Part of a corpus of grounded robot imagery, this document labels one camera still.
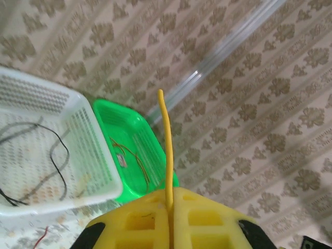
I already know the white plastic basket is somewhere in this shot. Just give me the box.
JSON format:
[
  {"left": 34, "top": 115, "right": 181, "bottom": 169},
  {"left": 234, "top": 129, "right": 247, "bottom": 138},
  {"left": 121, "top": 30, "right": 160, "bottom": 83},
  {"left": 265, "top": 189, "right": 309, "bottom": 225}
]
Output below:
[{"left": 0, "top": 66, "right": 124, "bottom": 217}]

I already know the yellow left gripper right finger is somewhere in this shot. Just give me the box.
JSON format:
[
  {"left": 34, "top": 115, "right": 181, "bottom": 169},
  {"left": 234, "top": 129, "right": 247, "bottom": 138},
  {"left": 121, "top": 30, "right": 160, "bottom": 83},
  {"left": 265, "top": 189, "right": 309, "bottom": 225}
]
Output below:
[{"left": 170, "top": 187, "right": 254, "bottom": 249}]

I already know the black wire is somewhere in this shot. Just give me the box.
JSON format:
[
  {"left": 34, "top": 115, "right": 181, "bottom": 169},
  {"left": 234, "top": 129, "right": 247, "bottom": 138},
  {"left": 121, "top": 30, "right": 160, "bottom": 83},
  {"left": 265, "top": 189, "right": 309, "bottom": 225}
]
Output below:
[
  {"left": 36, "top": 123, "right": 70, "bottom": 202},
  {"left": 0, "top": 188, "right": 29, "bottom": 207}
]

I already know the aluminium frame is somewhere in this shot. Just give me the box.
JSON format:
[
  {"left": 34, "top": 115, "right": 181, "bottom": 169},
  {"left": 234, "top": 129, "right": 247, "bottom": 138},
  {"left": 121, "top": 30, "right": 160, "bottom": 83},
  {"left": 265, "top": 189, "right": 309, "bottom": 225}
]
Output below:
[{"left": 144, "top": 0, "right": 287, "bottom": 125}]

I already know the blue red barcode label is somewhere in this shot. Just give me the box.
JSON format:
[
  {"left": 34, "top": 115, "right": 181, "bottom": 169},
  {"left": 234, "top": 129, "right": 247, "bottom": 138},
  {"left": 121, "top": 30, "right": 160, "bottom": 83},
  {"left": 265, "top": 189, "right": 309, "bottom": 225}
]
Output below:
[{"left": 116, "top": 153, "right": 128, "bottom": 167}]

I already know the brown wire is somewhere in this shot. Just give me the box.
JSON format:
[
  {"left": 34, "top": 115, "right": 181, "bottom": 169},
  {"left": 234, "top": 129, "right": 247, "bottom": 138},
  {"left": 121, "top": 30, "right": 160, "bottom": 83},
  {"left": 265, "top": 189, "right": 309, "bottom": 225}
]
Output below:
[{"left": 120, "top": 146, "right": 151, "bottom": 194}]

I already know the green plastic basket with label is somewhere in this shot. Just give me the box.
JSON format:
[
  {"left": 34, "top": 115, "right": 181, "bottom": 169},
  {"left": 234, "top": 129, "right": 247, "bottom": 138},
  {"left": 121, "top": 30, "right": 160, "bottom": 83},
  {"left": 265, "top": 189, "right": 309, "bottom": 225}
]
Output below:
[{"left": 92, "top": 99, "right": 179, "bottom": 204}]

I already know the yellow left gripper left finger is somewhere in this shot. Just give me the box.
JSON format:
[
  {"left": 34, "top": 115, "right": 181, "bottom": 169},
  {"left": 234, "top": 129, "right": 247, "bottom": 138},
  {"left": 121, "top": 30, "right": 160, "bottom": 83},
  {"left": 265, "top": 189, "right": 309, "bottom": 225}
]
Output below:
[{"left": 88, "top": 190, "right": 171, "bottom": 249}]

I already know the yellow wire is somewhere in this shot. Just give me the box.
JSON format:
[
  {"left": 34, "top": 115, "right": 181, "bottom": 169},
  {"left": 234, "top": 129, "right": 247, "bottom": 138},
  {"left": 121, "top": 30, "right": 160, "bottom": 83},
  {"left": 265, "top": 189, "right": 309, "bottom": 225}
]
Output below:
[{"left": 157, "top": 89, "right": 175, "bottom": 212}]

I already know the red wire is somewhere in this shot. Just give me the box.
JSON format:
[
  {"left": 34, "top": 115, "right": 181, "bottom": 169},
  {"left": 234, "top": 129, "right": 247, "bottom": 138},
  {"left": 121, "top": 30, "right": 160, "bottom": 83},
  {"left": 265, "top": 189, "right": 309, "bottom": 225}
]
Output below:
[
  {"left": 109, "top": 136, "right": 151, "bottom": 184},
  {"left": 33, "top": 226, "right": 50, "bottom": 248}
]

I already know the floral fern print tablecloth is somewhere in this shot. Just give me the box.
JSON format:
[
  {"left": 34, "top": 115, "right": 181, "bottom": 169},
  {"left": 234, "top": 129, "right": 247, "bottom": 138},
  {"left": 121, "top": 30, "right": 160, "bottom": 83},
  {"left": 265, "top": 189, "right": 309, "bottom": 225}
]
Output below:
[{"left": 0, "top": 199, "right": 122, "bottom": 249}]

